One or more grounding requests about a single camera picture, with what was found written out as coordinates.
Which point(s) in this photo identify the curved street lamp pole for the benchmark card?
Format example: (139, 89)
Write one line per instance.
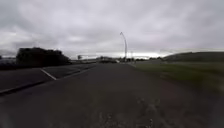
(125, 45)

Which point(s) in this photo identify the overhead road sign gantry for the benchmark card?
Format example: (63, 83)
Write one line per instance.
(87, 56)

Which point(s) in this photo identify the dark asphalt path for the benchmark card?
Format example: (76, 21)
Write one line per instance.
(110, 93)

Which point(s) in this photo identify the dark clump of trees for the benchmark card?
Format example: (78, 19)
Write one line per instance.
(38, 57)

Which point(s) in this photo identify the green grass verge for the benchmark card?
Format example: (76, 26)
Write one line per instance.
(186, 71)

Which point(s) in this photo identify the grassy hill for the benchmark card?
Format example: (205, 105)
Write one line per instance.
(196, 56)

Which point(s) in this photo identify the grey kerb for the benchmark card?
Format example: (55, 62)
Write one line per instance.
(30, 85)

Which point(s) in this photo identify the grey asphalt road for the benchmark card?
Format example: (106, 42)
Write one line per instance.
(23, 76)

